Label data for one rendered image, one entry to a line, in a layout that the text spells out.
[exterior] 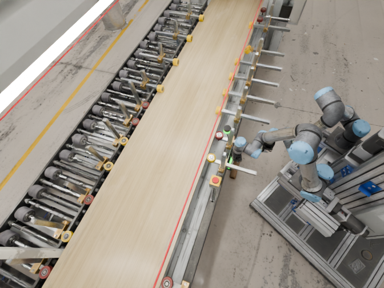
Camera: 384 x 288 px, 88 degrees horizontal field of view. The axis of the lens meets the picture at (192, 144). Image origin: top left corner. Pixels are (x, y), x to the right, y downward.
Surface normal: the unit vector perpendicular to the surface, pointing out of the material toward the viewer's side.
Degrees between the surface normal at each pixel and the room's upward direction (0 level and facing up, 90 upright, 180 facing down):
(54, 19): 61
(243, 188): 0
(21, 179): 0
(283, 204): 0
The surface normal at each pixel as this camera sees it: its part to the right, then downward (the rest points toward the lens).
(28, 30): 0.79, 0.00
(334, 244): -0.06, -0.48
